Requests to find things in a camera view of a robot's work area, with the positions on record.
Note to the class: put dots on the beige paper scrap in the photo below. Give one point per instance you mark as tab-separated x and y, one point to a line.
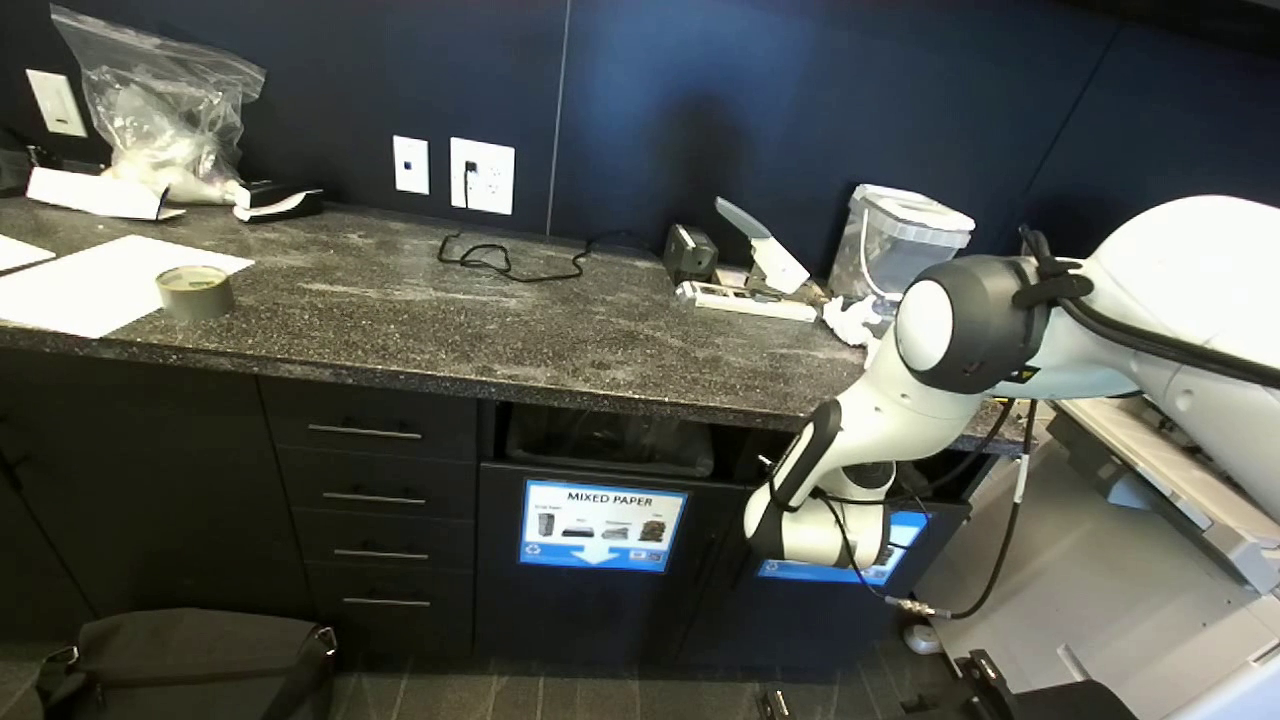
743	301

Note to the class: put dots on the blue sign with down arrow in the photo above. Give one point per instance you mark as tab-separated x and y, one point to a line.
602	527

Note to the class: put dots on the white booklet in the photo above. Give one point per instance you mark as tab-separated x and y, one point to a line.
95	194

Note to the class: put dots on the clear plastic bucket with lid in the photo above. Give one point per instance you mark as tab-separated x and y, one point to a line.
895	242

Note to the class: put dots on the blue sign with up arrow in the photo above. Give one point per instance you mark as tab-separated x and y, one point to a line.
907	532

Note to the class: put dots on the white crumpled paper ball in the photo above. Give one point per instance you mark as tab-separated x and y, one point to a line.
848	322

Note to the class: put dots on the black bin with liner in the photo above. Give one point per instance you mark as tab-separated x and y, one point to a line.
606	443

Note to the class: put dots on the black bag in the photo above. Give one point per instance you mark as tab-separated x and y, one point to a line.
184	663

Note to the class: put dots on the white office printer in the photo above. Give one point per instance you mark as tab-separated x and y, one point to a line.
1133	626

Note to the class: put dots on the dark bin cabinet door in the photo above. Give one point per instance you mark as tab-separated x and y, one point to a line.
745	626
602	614

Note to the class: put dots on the dark counter cabinet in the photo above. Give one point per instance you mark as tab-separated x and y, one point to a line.
146	494

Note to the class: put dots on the white wall switch plate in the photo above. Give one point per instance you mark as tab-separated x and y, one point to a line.
56	101

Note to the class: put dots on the white and black stapler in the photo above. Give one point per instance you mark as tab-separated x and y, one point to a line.
283	200

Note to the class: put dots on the beige masking tape roll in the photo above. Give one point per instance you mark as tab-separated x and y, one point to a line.
192	298

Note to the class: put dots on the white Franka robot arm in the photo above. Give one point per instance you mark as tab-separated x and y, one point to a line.
1186	292

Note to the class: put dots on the black wheeled base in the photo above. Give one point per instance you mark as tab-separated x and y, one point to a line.
994	686

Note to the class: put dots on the small black desk device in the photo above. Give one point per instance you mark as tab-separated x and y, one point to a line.
689	251

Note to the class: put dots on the clear plastic bag with contents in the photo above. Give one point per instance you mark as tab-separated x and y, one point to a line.
165	107

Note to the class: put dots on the small white wall plate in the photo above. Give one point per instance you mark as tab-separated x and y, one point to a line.
408	167

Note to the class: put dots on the large white outlet plate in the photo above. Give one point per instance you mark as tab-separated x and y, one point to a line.
480	179

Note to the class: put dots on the large white paper sheet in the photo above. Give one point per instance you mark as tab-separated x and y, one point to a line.
95	285

